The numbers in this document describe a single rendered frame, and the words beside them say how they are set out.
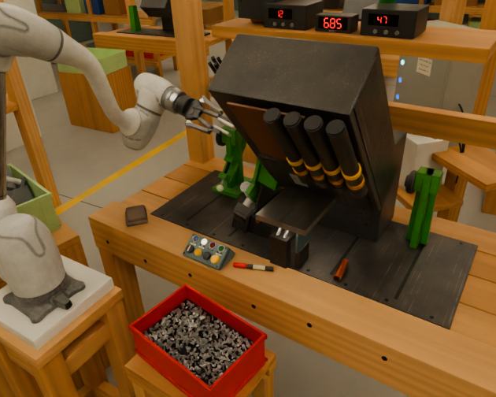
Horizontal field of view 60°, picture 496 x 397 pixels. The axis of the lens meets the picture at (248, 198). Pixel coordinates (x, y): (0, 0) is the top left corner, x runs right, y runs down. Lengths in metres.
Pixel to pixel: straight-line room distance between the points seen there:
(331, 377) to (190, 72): 1.55
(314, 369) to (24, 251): 1.48
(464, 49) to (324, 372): 1.56
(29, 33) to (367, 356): 1.22
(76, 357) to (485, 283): 1.27
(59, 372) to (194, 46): 1.30
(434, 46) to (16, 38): 1.09
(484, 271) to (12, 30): 1.51
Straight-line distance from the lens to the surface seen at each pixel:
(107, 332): 1.56
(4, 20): 1.30
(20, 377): 1.74
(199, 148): 2.06
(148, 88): 1.68
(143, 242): 1.59
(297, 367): 2.28
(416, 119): 1.63
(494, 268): 1.59
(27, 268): 1.35
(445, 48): 1.34
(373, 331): 1.25
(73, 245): 1.92
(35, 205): 1.90
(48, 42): 1.34
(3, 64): 1.45
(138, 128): 1.65
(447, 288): 1.43
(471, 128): 1.61
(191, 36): 1.91
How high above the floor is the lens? 1.81
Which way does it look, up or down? 31 degrees down
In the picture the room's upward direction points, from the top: 3 degrees counter-clockwise
